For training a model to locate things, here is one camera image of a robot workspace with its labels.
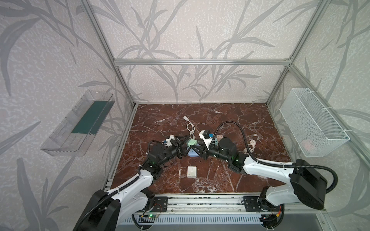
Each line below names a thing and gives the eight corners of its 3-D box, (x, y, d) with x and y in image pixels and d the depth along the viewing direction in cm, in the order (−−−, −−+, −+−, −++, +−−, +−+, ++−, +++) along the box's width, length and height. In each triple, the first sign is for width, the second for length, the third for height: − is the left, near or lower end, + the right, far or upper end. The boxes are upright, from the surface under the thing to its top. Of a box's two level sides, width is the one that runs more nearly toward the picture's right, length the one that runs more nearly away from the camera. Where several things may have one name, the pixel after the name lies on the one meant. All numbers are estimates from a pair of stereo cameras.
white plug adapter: (187, 177, 85) (186, 176, 82) (187, 168, 88) (187, 166, 86) (196, 177, 85) (196, 176, 82) (196, 168, 88) (196, 166, 86)
